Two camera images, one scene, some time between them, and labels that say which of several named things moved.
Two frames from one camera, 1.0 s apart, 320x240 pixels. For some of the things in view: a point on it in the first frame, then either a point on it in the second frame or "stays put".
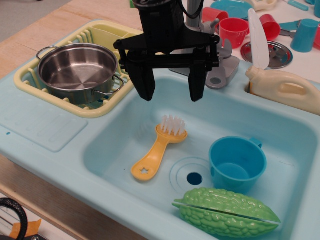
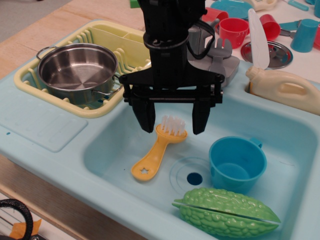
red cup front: (234, 29) stays put
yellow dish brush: (172, 130) stays put
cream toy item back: (258, 5) stays put
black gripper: (167, 43) -> (171, 79)
